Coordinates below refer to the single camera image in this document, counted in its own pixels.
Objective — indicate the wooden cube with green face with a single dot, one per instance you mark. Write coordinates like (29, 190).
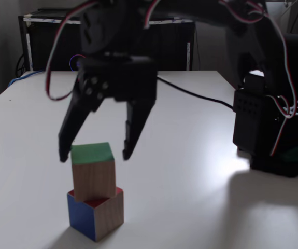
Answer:
(94, 176)

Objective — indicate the cube with black-white marker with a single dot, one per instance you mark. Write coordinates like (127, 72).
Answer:
(82, 220)

